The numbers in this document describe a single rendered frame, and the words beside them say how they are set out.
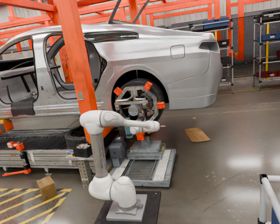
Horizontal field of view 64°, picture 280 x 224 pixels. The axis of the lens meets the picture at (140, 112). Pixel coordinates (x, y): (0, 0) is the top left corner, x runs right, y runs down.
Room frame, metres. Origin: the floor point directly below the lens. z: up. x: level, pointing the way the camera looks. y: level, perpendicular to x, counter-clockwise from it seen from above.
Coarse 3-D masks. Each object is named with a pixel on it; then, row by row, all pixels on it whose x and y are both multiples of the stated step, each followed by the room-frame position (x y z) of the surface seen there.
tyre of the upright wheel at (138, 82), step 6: (138, 78) 3.04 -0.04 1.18; (126, 84) 2.87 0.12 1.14; (132, 84) 2.85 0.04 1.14; (138, 84) 2.83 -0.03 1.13; (144, 84) 2.80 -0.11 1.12; (156, 84) 2.95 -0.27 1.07; (150, 90) 2.79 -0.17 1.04; (156, 90) 2.77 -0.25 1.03; (162, 96) 2.84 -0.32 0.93; (156, 120) 2.78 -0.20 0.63
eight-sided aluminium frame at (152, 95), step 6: (126, 90) 2.78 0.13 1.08; (144, 90) 2.72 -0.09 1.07; (120, 96) 2.86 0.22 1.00; (150, 96) 2.70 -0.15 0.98; (156, 96) 2.74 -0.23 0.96; (156, 102) 2.69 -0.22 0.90; (120, 108) 2.87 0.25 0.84; (156, 108) 2.69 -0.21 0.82; (120, 114) 2.83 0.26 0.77; (156, 114) 2.68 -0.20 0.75
